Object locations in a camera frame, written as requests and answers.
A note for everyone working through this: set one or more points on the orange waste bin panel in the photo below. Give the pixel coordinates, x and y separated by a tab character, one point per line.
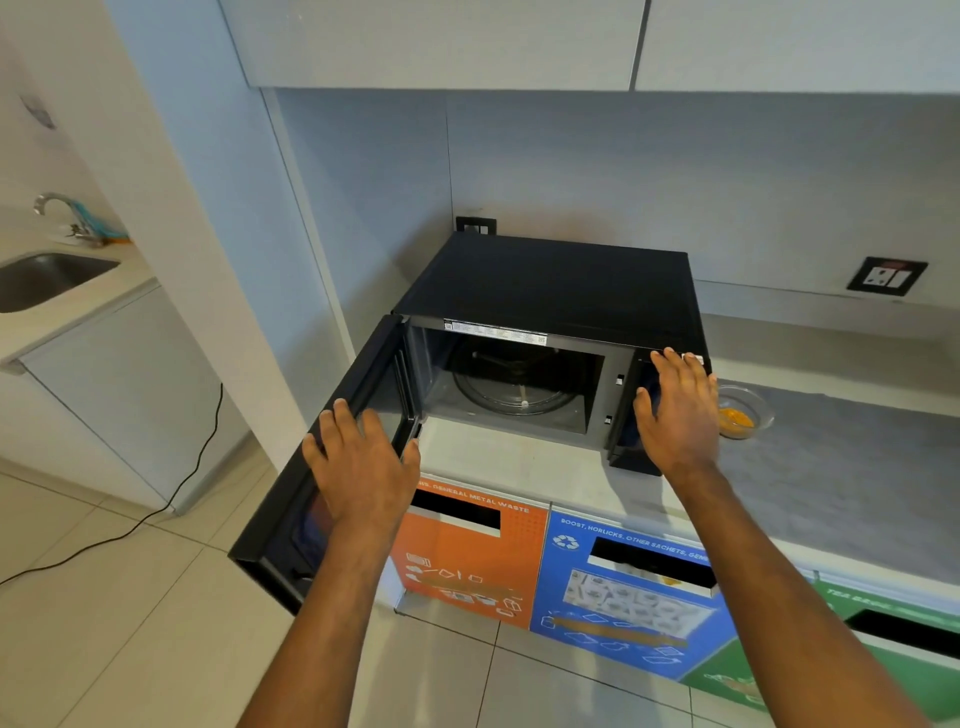
465	570

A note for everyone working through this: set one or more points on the yellow food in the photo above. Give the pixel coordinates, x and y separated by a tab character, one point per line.
735	420

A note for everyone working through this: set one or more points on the black microwave door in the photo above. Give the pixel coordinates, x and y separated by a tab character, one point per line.
292	517

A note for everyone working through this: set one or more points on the person's left middle finger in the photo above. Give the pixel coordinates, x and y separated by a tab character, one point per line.
346	424

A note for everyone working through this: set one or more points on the chrome faucet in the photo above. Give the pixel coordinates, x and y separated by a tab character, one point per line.
64	202

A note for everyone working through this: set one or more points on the grey counter mat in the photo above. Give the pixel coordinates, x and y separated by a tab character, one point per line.
862	480

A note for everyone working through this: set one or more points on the small black wall socket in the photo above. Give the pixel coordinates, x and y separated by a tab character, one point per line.
476	224

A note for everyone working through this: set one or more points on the grey wall fixture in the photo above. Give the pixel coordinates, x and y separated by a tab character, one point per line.
39	111

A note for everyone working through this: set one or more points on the blue waste bin panel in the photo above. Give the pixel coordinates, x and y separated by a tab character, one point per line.
637	607

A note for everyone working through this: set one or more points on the black microwave oven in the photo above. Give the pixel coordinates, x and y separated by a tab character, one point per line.
555	289

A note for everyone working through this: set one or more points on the person's right forearm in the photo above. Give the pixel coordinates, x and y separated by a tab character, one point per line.
780	600

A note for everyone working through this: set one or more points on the person's right thumb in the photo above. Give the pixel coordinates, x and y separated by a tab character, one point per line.
645	409

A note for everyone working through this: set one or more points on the clear glass bowl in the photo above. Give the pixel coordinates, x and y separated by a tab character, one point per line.
759	409

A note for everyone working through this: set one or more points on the black wall socket with switch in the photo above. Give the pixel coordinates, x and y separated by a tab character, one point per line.
887	276

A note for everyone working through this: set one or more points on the blue cloth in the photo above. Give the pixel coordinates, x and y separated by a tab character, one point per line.
111	231

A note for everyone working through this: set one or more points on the person's left forearm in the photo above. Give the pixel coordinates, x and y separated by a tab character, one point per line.
322	630

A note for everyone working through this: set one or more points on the person's right little finger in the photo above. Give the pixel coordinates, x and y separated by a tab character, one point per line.
712	391

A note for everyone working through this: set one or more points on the person's left little finger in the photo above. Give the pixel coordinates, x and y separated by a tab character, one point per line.
311	457

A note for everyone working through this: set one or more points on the person's left hand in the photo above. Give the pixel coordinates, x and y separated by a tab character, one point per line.
364	484

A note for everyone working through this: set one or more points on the green waste bin panel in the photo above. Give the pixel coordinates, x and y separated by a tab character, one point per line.
900	675

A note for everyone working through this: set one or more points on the white under-sink cabinet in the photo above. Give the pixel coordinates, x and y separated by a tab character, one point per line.
127	397

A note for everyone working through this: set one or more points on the glass microwave turntable plate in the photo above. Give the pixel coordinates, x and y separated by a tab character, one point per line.
517	386

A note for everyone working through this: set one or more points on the person's right middle finger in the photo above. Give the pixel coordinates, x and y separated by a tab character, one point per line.
682	371

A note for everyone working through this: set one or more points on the wide white upper cabinet door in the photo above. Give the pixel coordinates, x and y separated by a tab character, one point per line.
435	41

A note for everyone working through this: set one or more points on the person's right hand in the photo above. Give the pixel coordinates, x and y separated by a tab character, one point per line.
682	420

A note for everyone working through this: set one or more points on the steel sink basin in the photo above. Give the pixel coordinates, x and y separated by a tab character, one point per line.
45	279

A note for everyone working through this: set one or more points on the person's left thumb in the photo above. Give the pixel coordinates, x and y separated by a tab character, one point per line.
412	461

